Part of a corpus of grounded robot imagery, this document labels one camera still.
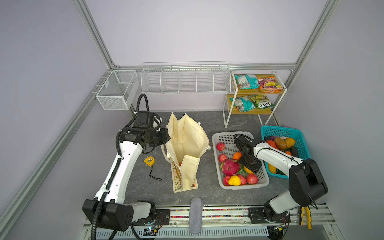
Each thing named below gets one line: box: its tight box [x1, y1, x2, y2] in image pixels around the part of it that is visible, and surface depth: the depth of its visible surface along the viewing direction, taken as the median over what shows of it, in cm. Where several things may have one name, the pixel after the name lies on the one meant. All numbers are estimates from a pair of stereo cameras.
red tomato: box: [265, 140, 279, 150], surface depth 96 cm
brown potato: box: [274, 137, 287, 150], surface depth 96 cm
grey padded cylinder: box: [189, 197, 203, 235], surface depth 74 cm
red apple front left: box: [223, 175, 231, 187], surface depth 81 cm
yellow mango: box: [284, 137, 296, 149], surface depth 97 cm
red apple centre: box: [237, 174, 247, 185], surface depth 81 cm
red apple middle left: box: [218, 154, 228, 163], surface depth 91 cm
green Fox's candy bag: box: [248, 94, 275, 109], surface depth 103 cm
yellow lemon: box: [228, 175, 241, 186], surface depth 78 cm
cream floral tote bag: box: [160, 112, 211, 193], surface depth 83 cm
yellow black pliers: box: [300, 206, 312, 230], surface depth 75 cm
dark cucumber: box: [289, 146, 300, 158], surface depth 93 cm
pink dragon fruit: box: [220, 159, 241, 176], surface depth 84 cm
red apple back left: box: [216, 142, 226, 152], surface depth 98 cm
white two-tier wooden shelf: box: [222, 70, 288, 129], surface depth 92 cm
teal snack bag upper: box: [234, 74, 260, 90], surface depth 88 cm
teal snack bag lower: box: [230, 96, 256, 113], surface depth 101 cm
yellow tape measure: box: [144, 156, 162, 181], surface depth 93 cm
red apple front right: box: [246, 173, 259, 185], surface depth 82 cm
